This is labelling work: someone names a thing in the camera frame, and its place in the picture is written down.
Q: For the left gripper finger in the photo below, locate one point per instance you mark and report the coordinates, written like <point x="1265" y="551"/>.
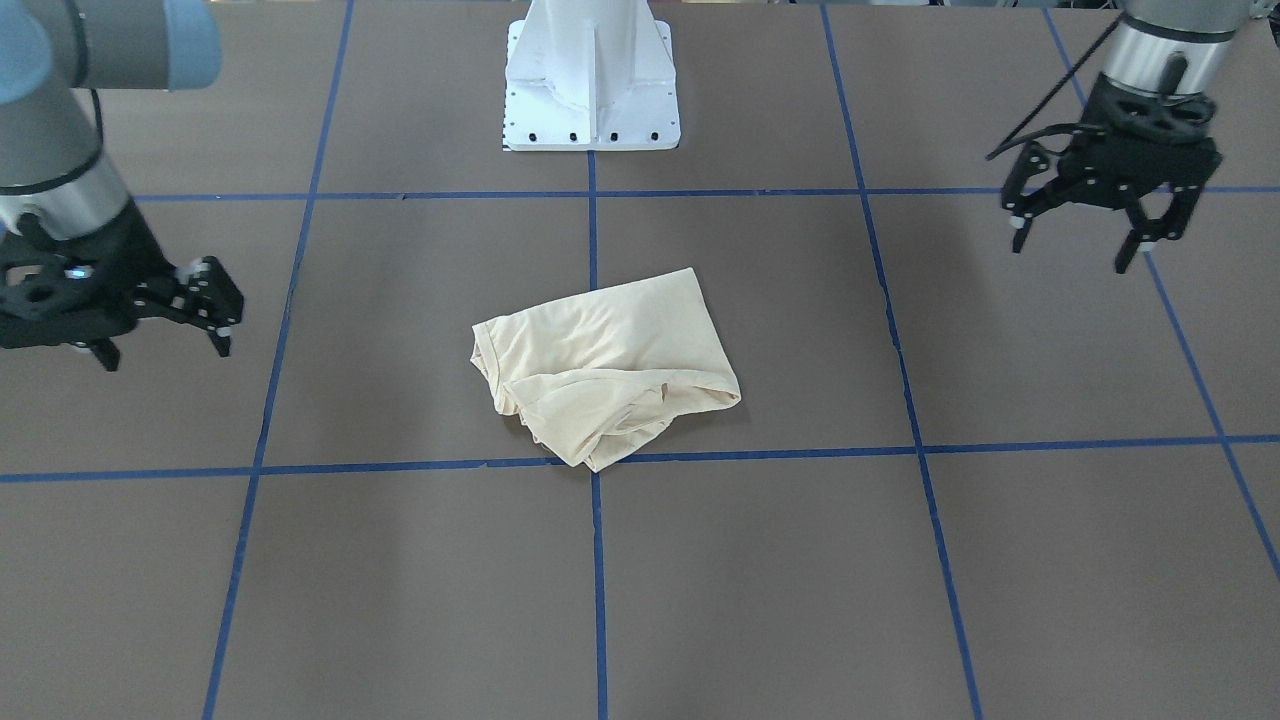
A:
<point x="1145" y="231"/>
<point x="1034" y="186"/>

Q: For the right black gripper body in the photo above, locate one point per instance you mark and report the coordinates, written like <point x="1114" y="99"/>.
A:
<point x="133" y="254"/>

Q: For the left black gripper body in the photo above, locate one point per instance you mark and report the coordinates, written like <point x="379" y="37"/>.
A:
<point x="1100" y="165"/>

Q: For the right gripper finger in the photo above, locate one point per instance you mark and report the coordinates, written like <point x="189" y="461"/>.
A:
<point x="106" y="353"/>
<point x="201" y="294"/>

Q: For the cream long sleeve shirt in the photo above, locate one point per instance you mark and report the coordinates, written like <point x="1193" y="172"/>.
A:
<point x="596" y="376"/>

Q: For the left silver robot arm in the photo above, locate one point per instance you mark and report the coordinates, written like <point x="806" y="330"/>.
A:
<point x="1164" y="48"/>

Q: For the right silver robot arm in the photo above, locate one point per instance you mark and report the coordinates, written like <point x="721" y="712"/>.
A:
<point x="58" y="56"/>

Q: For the white pedestal column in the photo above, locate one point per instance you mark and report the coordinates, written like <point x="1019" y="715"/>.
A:
<point x="590" y="76"/>

